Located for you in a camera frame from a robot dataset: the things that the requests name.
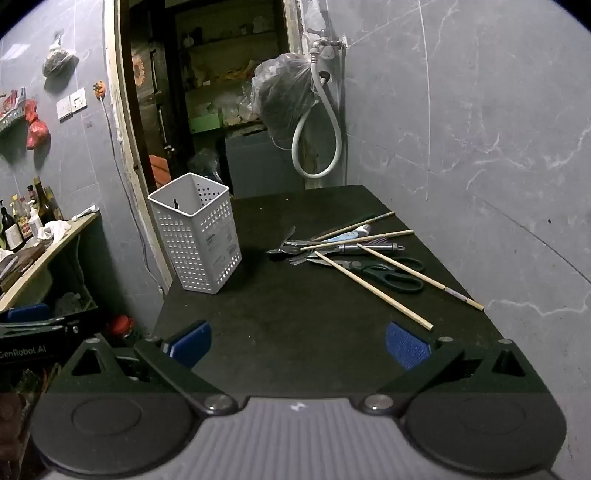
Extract orange object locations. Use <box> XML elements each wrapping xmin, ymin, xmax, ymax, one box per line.
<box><xmin>148</xmin><ymin>154</ymin><xmax>172</xmax><ymax>186</ymax></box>

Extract clear plastic bag dark contents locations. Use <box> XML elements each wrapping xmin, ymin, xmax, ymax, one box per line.
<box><xmin>250</xmin><ymin>52</ymin><xmax>320</xmax><ymax>139</ymax></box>

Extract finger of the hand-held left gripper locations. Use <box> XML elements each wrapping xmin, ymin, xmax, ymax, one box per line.
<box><xmin>0</xmin><ymin>303</ymin><xmax>68</xmax><ymax>335</ymax></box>

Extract sunflower door decoration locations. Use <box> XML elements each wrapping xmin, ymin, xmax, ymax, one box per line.
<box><xmin>131</xmin><ymin>55</ymin><xmax>149</xmax><ymax>89</ymax></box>

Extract red plastic bag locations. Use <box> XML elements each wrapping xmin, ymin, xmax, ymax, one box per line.
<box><xmin>25</xmin><ymin>99</ymin><xmax>51</xmax><ymax>150</ymax></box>

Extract red capped jar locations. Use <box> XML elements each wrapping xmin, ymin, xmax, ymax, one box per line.
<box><xmin>110</xmin><ymin>315</ymin><xmax>136</xmax><ymax>348</ymax></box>

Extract metal wall rack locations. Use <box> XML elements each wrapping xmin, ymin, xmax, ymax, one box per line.
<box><xmin>0</xmin><ymin>88</ymin><xmax>29</xmax><ymax>136</ymax></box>

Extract metal wall faucet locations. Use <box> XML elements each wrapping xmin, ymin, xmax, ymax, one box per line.
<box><xmin>305</xmin><ymin>27</ymin><xmax>348</xmax><ymax>62</ymax></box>

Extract small hanging plastic bag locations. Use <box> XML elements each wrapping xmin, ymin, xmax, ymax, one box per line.
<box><xmin>42</xmin><ymin>31</ymin><xmax>79</xmax><ymax>77</ymax></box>

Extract blue white handled spoon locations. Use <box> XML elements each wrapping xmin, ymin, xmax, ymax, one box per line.
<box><xmin>281</xmin><ymin>224</ymin><xmax>372</xmax><ymax>254</ymax></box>

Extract group of condiment bottles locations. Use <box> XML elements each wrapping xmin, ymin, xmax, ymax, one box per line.
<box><xmin>0</xmin><ymin>176</ymin><xmax>64</xmax><ymax>253</ymax></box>

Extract wooden counter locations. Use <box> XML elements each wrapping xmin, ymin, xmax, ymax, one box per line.
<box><xmin>0</xmin><ymin>212</ymin><xmax>102</xmax><ymax>311</ymax></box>

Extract wooden chopstick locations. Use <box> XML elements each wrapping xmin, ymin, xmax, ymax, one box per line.
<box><xmin>314</xmin><ymin>251</ymin><xmax>434</xmax><ymax>330</ymax></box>
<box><xmin>316</xmin><ymin>212</ymin><xmax>396</xmax><ymax>241</ymax></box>
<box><xmin>300</xmin><ymin>229</ymin><xmax>414</xmax><ymax>251</ymax></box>
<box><xmin>357</xmin><ymin>244</ymin><xmax>485</xmax><ymax>311</ymax></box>

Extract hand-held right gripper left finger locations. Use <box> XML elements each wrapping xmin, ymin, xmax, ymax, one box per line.
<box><xmin>46</xmin><ymin>320</ymin><xmax>238</xmax><ymax>418</ymax></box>

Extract black plastic bag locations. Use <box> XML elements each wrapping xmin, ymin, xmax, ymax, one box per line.
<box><xmin>187</xmin><ymin>148</ymin><xmax>223</xmax><ymax>184</ymax></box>

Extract storage shelf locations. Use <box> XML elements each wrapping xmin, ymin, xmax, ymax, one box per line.
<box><xmin>174</xmin><ymin>8</ymin><xmax>288</xmax><ymax>136</ymax></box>

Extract dark cutting board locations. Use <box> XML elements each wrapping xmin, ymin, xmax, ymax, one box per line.
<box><xmin>0</xmin><ymin>242</ymin><xmax>48</xmax><ymax>292</ymax></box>

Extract steel handled peeler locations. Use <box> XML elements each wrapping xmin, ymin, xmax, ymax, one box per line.
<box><xmin>318</xmin><ymin>243</ymin><xmax>407</xmax><ymax>259</ymax></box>

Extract steel fork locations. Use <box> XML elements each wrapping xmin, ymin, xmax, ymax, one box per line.
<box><xmin>288</xmin><ymin>235</ymin><xmax>394</xmax><ymax>266</ymax></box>

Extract dark green handled scissors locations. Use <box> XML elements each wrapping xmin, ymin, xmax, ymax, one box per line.
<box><xmin>307</xmin><ymin>256</ymin><xmax>425</xmax><ymax>295</ymax></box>

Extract green box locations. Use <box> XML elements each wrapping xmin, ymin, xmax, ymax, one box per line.
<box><xmin>189</xmin><ymin>114</ymin><xmax>223</xmax><ymax>135</ymax></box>

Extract white perforated utensil basket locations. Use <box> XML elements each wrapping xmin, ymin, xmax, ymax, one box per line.
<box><xmin>148</xmin><ymin>173</ymin><xmax>242</xmax><ymax>295</ymax></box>

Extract dark wooden door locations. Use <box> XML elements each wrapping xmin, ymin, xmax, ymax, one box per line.
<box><xmin>122</xmin><ymin>0</ymin><xmax>195</xmax><ymax>205</ymax></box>

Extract white flexible hose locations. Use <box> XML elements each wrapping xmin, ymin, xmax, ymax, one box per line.
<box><xmin>292</xmin><ymin>60</ymin><xmax>343</xmax><ymax>179</ymax></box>

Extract white cloth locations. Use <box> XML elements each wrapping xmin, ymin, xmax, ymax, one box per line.
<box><xmin>34</xmin><ymin>220</ymin><xmax>73</xmax><ymax>243</ymax></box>

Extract grey hanging cable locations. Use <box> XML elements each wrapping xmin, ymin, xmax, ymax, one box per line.
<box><xmin>98</xmin><ymin>95</ymin><xmax>163</xmax><ymax>288</ymax></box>

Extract grey appliance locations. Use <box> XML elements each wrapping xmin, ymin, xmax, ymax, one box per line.
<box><xmin>224</xmin><ymin>130</ymin><xmax>308</xmax><ymax>199</ymax></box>

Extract white door frame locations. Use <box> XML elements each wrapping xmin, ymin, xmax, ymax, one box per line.
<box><xmin>102</xmin><ymin>0</ymin><xmax>310</xmax><ymax>297</ymax></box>

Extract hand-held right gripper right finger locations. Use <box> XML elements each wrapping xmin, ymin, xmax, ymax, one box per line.
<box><xmin>359</xmin><ymin>322</ymin><xmax>553</xmax><ymax>417</ymax></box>

